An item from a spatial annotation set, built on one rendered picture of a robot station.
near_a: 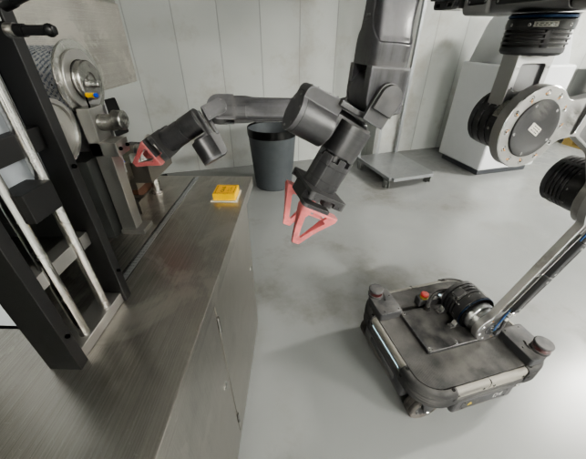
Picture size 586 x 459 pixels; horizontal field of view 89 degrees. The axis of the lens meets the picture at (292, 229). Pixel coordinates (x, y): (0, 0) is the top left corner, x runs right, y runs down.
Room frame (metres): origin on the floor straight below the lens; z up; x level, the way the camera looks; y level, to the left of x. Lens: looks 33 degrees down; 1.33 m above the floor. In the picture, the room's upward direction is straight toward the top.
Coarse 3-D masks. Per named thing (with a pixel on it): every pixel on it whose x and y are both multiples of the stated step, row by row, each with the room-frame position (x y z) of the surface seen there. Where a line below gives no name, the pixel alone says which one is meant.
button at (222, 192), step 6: (222, 186) 0.87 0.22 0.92; (228, 186) 0.87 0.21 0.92; (234, 186) 0.87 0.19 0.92; (216, 192) 0.82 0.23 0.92; (222, 192) 0.82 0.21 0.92; (228, 192) 0.82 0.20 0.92; (234, 192) 0.83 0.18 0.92; (216, 198) 0.82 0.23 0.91; (222, 198) 0.81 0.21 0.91; (228, 198) 0.81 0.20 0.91; (234, 198) 0.81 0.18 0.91
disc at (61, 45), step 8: (64, 40) 0.68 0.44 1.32; (72, 40) 0.71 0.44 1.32; (56, 48) 0.65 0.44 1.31; (64, 48) 0.68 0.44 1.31; (80, 48) 0.73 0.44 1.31; (56, 56) 0.64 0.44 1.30; (88, 56) 0.75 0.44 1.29; (56, 64) 0.64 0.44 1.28; (96, 64) 0.76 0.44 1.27; (56, 72) 0.63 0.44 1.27; (56, 80) 0.62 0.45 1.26; (64, 88) 0.63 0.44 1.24; (64, 96) 0.63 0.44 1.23; (104, 96) 0.76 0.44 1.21; (72, 104) 0.64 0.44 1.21
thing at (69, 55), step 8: (72, 48) 0.69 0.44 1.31; (64, 56) 0.66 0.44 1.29; (72, 56) 0.68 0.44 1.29; (80, 56) 0.71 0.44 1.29; (64, 64) 0.65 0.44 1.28; (64, 72) 0.64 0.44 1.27; (64, 80) 0.64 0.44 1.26; (72, 88) 0.65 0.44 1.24; (72, 96) 0.64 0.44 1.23; (80, 104) 0.66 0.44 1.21; (96, 104) 0.71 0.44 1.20
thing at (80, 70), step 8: (72, 64) 0.67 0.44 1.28; (80, 64) 0.68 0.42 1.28; (88, 64) 0.70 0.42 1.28; (72, 72) 0.66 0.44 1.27; (80, 72) 0.67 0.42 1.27; (88, 72) 0.70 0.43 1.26; (96, 72) 0.72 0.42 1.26; (72, 80) 0.66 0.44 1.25; (80, 80) 0.66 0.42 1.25; (80, 88) 0.66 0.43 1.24; (88, 88) 0.68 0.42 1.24; (96, 88) 0.70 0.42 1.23; (80, 96) 0.67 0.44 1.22
